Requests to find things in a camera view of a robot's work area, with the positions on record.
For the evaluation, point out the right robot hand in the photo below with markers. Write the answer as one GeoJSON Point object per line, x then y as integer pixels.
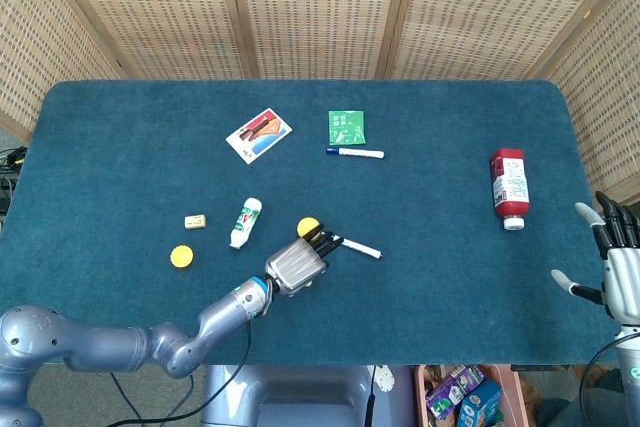
{"type": "Point", "coordinates": [622, 277]}

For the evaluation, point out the pink plastic basket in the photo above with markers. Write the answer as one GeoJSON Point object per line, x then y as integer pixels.
{"type": "Point", "coordinates": [510, 387]}

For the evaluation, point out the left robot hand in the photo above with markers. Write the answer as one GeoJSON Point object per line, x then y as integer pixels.
{"type": "Point", "coordinates": [297, 264]}

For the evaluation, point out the beige eraser block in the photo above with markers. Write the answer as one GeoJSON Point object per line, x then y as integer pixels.
{"type": "Point", "coordinates": [195, 222]}

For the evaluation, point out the white marker black cap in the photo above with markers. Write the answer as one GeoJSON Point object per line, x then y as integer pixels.
{"type": "Point", "coordinates": [362, 248]}

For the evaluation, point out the woven wicker folding screen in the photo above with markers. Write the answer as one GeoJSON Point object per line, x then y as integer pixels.
{"type": "Point", "coordinates": [320, 12]}

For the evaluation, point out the yellow ball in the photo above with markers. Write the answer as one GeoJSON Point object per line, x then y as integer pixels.
{"type": "Point", "coordinates": [305, 226]}

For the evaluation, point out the yellow ridged round cap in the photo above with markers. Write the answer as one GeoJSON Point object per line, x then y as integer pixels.
{"type": "Point", "coordinates": [181, 256]}

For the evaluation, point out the colourful picture card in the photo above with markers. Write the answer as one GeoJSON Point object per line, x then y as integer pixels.
{"type": "Point", "coordinates": [258, 135]}

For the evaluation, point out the white perforated plate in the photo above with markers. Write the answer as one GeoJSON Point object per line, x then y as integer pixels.
{"type": "Point", "coordinates": [386, 378]}

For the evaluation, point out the green square packet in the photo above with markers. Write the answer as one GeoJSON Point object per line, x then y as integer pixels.
{"type": "Point", "coordinates": [347, 126]}

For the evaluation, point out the small white green bottle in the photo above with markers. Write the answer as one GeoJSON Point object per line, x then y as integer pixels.
{"type": "Point", "coordinates": [245, 223]}

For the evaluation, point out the blue carton box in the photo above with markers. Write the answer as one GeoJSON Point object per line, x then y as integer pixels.
{"type": "Point", "coordinates": [480, 404]}

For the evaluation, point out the white marker blue cap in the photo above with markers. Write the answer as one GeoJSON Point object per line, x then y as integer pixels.
{"type": "Point", "coordinates": [356, 152]}

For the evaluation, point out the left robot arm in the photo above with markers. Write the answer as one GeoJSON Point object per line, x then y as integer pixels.
{"type": "Point", "coordinates": [125, 342]}

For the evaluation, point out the blue table mat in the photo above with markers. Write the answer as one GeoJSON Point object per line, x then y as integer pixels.
{"type": "Point", "coordinates": [400, 307]}

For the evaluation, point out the black antenna rod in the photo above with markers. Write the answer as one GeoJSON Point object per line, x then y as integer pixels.
{"type": "Point", "coordinates": [370, 397]}

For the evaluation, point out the black power strip with plugs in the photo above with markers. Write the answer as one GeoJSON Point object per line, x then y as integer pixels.
{"type": "Point", "coordinates": [12, 157]}

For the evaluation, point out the red ketchup bottle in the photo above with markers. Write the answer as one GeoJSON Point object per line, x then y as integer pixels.
{"type": "Point", "coordinates": [510, 187]}

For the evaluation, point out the grey robot base body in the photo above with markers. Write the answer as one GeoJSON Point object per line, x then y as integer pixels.
{"type": "Point", "coordinates": [300, 397]}

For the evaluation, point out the purple carton box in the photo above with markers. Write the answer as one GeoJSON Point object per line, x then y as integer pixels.
{"type": "Point", "coordinates": [452, 389]}

